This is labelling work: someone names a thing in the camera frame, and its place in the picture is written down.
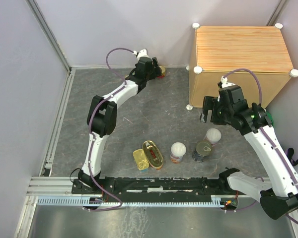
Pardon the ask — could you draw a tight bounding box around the oval red fish tin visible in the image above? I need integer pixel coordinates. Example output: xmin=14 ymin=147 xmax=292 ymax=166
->
xmin=157 ymin=65 xmax=166 ymax=78

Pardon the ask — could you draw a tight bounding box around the dark blue round can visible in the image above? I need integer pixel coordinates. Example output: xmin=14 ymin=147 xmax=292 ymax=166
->
xmin=192 ymin=140 xmax=212 ymax=163

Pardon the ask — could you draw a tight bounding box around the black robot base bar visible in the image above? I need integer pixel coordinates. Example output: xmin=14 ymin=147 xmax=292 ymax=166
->
xmin=72 ymin=177 xmax=237 ymax=204

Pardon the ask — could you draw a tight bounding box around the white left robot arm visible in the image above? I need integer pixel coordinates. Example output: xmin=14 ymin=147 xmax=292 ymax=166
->
xmin=78 ymin=56 xmax=162 ymax=193

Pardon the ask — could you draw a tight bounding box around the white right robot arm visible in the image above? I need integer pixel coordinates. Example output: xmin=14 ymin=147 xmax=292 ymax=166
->
xmin=200 ymin=75 xmax=298 ymax=220

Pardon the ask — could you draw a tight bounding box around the green cloth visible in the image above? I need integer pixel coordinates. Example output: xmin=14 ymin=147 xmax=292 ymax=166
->
xmin=266 ymin=112 xmax=274 ymax=125

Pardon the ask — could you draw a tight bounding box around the wooden cube cabinet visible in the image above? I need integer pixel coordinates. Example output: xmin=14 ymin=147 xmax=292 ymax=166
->
xmin=186 ymin=23 xmax=298 ymax=110

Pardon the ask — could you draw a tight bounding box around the purple cloth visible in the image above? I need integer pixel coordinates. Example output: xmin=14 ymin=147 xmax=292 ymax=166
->
xmin=285 ymin=148 xmax=298 ymax=166

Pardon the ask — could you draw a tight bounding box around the gold oval fish tin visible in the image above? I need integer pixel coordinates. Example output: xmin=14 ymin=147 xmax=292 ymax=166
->
xmin=142 ymin=140 xmax=163 ymax=170

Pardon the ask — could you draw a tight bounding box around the gold rectangular meat tin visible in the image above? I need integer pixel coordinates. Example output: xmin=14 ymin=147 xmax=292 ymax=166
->
xmin=133 ymin=149 xmax=149 ymax=172

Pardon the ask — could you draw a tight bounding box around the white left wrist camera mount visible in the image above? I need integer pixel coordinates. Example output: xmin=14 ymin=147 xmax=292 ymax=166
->
xmin=133 ymin=49 xmax=149 ymax=60

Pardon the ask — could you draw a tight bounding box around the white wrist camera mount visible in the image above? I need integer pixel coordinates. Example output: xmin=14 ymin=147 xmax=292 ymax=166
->
xmin=133 ymin=49 xmax=149 ymax=60
xmin=218 ymin=76 xmax=235 ymax=89

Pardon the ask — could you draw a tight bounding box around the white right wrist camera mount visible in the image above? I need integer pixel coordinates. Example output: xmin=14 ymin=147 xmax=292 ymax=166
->
xmin=218 ymin=76 xmax=235 ymax=89

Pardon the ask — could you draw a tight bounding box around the grey slotted cable duct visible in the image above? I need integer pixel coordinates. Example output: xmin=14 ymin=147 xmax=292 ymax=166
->
xmin=36 ymin=194 xmax=226 ymax=207

